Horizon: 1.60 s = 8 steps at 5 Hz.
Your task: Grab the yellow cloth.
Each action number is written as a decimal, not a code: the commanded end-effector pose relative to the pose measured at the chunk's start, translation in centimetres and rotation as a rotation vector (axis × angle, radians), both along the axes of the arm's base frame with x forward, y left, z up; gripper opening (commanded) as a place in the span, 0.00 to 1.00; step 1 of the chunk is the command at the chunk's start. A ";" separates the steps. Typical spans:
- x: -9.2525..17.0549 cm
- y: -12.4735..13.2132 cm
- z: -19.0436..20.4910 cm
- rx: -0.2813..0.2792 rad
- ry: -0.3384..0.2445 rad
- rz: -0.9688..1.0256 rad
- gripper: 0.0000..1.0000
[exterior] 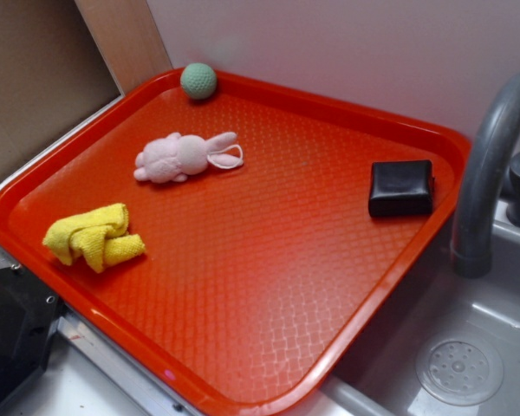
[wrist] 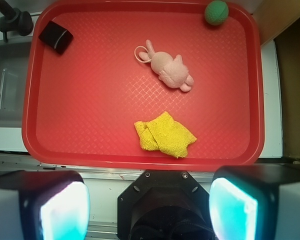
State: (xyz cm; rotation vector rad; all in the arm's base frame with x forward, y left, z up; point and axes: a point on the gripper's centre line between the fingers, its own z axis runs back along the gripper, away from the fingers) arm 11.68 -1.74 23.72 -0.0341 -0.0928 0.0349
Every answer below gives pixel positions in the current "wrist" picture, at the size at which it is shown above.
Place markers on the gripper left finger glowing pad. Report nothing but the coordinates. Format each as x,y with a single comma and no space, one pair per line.
43,205

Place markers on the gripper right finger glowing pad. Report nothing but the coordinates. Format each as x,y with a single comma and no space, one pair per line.
256,202

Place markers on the yellow cloth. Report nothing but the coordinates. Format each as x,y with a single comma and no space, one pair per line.
164,134

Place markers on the red plastic tray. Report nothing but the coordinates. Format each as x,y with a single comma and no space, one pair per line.
80,106

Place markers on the white sink basin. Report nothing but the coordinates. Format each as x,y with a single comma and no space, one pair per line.
14,59

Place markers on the pink rubber bunny toy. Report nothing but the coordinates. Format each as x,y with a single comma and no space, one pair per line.
170,70

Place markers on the black block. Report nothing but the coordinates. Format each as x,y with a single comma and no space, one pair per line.
56,37

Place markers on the green ball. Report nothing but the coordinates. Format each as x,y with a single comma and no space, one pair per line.
216,12

